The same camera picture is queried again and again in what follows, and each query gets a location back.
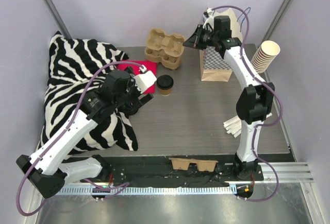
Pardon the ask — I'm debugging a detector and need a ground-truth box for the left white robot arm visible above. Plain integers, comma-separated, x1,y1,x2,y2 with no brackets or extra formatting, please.
16,67,157,199

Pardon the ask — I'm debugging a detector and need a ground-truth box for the single cardboard cup carrier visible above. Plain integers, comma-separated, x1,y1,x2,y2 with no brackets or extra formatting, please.
146,28,185,57

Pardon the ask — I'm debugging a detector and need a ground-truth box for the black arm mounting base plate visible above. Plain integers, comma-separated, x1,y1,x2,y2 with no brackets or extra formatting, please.
92,155,263,188

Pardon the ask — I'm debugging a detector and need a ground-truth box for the stack of black lids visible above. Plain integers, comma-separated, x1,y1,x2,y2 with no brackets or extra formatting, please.
119,106,139,116

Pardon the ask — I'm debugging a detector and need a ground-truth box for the stack of paper cups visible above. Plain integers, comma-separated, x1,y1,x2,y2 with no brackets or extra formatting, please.
251,40,281,74

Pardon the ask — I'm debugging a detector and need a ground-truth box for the pink folded cloth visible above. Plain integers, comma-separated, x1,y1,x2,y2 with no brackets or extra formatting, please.
116,60,157,94

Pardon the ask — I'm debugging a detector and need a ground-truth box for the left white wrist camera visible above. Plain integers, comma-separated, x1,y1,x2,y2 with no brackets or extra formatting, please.
134,65,157,94

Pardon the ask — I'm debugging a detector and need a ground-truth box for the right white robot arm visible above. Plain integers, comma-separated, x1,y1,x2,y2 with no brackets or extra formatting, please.
183,15,275,180

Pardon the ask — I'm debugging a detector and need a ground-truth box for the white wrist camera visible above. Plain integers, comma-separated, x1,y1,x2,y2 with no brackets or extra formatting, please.
203,8,215,31
134,65,157,94

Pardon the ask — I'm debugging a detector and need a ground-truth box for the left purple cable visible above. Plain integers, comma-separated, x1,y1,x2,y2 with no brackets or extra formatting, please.
16,63,146,217

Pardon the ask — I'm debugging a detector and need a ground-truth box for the zebra print pillow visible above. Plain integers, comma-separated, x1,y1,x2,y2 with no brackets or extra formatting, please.
37,31,138,159

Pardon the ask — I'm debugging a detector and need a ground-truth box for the black plastic cup lid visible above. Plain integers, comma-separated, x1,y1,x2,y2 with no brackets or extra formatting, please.
156,75,174,90

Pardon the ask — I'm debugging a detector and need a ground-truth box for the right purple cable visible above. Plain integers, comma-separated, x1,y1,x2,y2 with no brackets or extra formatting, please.
211,5,284,203

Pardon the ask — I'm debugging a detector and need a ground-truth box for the white slotted cable duct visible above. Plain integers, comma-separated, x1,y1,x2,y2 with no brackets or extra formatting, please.
56,184,237,196

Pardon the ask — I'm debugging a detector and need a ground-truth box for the checkered paper takeout bag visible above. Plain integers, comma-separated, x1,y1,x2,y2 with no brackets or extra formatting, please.
199,8,243,82

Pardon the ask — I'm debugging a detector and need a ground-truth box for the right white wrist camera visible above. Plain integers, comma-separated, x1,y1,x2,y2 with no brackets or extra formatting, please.
203,8,215,31

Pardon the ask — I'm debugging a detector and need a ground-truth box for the cardboard cup carrier tray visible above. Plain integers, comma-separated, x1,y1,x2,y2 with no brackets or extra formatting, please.
144,47,182,70

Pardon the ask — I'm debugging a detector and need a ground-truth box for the purple cable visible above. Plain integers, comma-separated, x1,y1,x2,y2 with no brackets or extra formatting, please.
211,5,284,203
16,63,146,217

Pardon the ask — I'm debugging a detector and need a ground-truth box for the white wrapped straws pile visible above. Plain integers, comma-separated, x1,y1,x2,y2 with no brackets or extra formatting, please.
223,115,264,138

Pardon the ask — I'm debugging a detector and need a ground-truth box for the brown paper coffee cup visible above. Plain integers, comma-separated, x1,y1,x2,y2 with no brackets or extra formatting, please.
158,87,173,96

